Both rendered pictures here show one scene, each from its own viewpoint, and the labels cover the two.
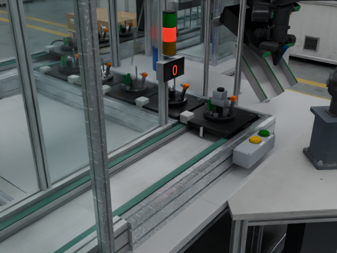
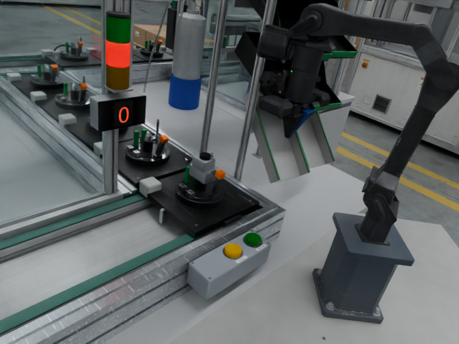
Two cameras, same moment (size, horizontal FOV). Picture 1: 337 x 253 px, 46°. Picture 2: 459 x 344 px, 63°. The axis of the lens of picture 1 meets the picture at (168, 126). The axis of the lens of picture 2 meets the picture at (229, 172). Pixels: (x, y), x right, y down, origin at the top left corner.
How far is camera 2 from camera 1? 0.72 m
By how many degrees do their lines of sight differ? 3
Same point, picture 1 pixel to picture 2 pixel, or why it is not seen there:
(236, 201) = not seen: outside the picture
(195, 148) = (141, 242)
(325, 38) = (397, 102)
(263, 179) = (229, 320)
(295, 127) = (316, 225)
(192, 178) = (78, 320)
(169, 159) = (86, 257)
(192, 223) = not seen: outside the picture
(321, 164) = (331, 308)
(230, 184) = (170, 321)
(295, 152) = (300, 272)
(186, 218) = not seen: outside the picture
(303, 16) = (378, 72)
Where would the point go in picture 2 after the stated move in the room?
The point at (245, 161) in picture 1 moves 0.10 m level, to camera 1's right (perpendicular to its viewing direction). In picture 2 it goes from (203, 288) to (248, 297)
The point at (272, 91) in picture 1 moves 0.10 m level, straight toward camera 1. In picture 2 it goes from (293, 168) to (285, 182)
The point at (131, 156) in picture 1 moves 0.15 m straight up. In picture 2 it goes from (19, 244) to (10, 186)
